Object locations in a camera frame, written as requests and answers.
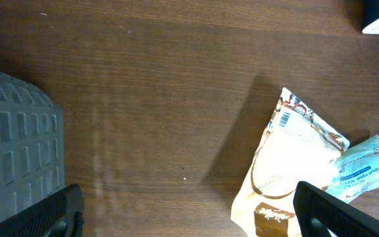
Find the teal wet wipes pack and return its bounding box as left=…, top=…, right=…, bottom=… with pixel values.
left=326, top=135, right=379, bottom=203

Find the grey perforated plastic basket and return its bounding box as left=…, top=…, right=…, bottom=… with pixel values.
left=0, top=71, right=65, bottom=222

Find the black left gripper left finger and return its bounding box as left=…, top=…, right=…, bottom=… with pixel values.
left=0, top=184, right=85, bottom=237

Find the beige seed pouch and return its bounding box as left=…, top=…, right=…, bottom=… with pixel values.
left=230, top=88, right=350, bottom=236

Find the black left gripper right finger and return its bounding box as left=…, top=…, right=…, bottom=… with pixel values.
left=293, top=181, right=379, bottom=237

